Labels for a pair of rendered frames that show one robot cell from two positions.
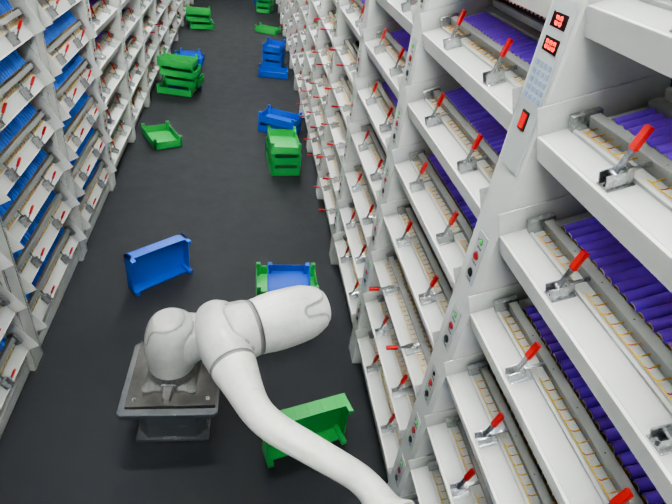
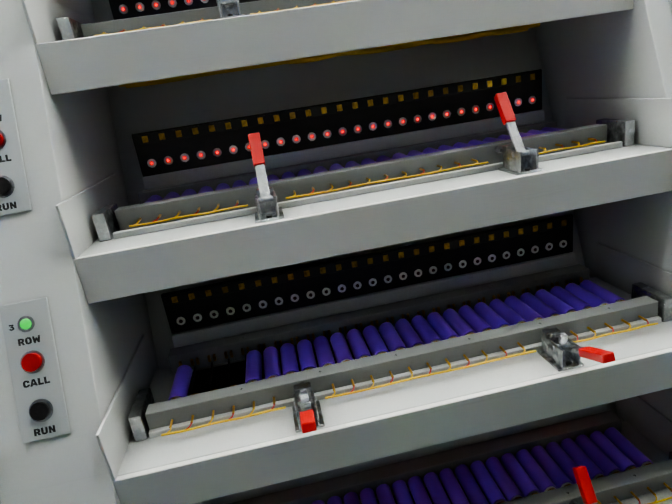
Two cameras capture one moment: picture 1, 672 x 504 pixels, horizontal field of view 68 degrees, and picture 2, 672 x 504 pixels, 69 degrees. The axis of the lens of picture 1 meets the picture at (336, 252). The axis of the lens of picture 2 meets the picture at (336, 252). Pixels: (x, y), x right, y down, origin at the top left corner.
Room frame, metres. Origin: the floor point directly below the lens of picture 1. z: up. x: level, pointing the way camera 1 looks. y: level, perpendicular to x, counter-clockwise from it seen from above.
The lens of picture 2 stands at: (1.22, 0.26, 0.70)
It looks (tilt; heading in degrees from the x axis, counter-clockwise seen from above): 2 degrees up; 277
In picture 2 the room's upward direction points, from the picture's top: 11 degrees counter-clockwise
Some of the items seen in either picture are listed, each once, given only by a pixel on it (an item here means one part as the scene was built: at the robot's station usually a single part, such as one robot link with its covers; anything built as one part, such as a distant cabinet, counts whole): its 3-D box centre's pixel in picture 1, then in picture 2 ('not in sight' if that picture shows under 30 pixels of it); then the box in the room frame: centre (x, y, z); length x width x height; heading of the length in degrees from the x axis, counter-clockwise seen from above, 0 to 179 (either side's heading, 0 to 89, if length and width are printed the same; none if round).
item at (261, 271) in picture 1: (286, 280); not in sight; (1.95, 0.22, 0.04); 0.30 x 0.20 x 0.08; 103
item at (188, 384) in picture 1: (172, 372); not in sight; (1.12, 0.49, 0.24); 0.22 x 0.18 x 0.06; 9
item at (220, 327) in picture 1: (224, 334); not in sight; (0.80, 0.22, 0.81); 0.18 x 0.14 x 0.13; 35
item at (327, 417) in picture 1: (307, 429); not in sight; (1.07, 0.01, 0.10); 0.30 x 0.08 x 0.20; 119
